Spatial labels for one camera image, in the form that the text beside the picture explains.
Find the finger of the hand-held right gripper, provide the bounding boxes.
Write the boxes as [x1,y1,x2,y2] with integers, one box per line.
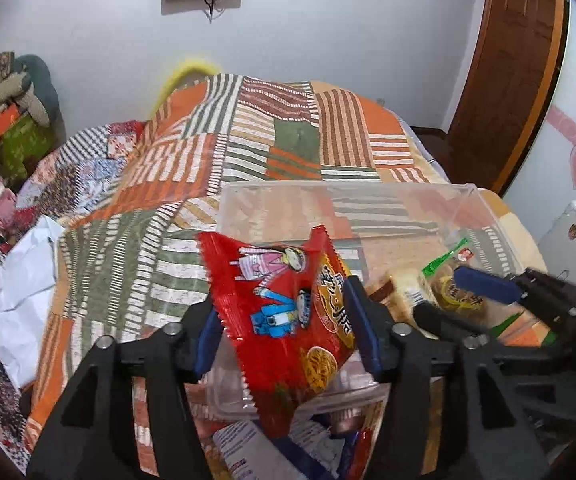
[412,303,558,361]
[452,265,576,332]

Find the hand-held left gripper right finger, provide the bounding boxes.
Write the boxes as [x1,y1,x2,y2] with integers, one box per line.
[344,275,554,480]

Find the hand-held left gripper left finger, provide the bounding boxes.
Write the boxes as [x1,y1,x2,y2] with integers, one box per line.
[26,299,225,480]

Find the green and yellow snack packet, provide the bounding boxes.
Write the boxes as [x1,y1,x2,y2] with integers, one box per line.
[420,237,528,333]

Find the clear bread packet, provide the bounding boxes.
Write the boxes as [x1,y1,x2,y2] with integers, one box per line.
[368,266,443,333]

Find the red cartoon snack packet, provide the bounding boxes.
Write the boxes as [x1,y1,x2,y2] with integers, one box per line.
[197,225,357,438]

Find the clear plastic container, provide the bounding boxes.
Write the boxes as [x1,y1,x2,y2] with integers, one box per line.
[202,182,536,422]

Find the white small fridge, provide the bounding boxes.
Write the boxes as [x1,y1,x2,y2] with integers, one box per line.
[536,200,576,291]

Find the small red snack packet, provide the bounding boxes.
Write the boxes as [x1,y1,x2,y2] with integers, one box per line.
[340,425,383,480]

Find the blue and white snack packet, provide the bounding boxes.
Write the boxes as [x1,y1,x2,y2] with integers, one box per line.
[212,417,353,480]

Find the striped patchwork blanket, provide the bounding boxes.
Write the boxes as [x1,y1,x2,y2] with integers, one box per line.
[0,73,548,480]

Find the brown wooden door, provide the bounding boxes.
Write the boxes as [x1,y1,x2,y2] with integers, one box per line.
[440,0,571,197]

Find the yellow fuzzy pillow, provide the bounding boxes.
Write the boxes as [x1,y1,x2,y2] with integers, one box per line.
[149,59,225,117]

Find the green and orange box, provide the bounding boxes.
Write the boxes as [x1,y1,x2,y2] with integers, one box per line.
[0,104,56,186]

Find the pile of folded cloths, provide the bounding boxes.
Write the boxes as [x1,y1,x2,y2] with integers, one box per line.
[0,51,61,128]

